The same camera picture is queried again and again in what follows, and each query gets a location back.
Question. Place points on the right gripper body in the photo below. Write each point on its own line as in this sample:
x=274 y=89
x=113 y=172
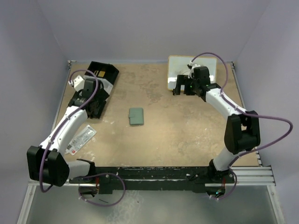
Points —
x=185 y=79

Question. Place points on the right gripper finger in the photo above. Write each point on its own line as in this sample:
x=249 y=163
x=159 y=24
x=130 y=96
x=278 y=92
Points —
x=177 y=89
x=188 y=89

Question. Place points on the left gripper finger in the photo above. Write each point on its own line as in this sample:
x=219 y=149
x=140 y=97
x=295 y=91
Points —
x=100 y=108
x=92 y=112

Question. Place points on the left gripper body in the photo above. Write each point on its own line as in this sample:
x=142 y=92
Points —
x=102 y=96

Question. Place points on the black white sorting tray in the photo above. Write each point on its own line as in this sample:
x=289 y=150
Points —
x=110 y=76

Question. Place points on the green card holder wallet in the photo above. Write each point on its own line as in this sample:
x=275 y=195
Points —
x=136 y=116

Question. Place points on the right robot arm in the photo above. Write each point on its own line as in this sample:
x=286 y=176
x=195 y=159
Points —
x=242 y=132

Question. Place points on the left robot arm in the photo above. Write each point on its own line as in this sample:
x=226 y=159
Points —
x=46 y=162

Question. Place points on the gold card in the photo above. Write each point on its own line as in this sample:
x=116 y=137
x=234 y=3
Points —
x=101 y=73

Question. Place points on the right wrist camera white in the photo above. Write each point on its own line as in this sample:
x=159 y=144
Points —
x=191 y=65

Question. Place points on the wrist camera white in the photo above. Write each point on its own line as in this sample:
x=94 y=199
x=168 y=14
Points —
x=78 y=83
x=191 y=65

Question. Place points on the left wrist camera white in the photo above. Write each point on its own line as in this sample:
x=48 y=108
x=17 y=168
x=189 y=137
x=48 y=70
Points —
x=78 y=83

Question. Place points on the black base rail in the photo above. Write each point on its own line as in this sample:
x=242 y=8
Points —
x=194 y=179

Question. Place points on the aluminium frame rail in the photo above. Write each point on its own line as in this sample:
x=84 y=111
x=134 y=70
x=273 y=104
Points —
x=254 y=176

